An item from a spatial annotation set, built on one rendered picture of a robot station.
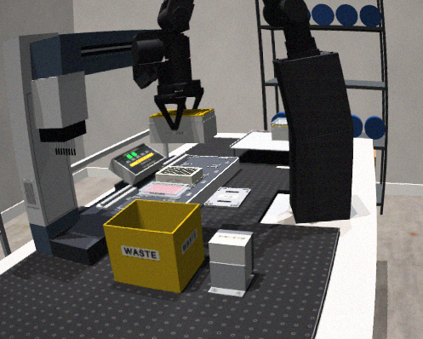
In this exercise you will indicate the yellow waste bin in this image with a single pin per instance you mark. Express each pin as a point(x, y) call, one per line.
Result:
point(164, 252)

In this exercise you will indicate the white well plate with pink wells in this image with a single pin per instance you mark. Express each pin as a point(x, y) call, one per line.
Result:
point(164, 189)

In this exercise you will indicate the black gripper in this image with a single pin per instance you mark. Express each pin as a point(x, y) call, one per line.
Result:
point(182, 81)

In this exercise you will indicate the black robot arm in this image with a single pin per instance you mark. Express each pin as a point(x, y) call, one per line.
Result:
point(173, 18)

